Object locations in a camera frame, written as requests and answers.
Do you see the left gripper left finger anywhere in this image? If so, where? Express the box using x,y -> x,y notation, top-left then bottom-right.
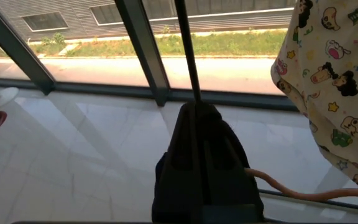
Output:
152,102 -> 204,222

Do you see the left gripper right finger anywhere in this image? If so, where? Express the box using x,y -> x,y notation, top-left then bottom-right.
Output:
203,136 -> 264,222

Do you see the black garment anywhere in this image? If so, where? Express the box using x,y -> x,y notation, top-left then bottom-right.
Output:
154,102 -> 251,187

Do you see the pink clothes hanger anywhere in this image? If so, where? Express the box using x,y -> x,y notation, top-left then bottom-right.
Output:
244,167 -> 358,202

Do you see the cream printed garment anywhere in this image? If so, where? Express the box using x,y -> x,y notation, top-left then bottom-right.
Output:
270,0 -> 358,190

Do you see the white pole stand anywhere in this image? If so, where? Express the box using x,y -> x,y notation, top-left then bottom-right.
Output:
0,74 -> 20,111

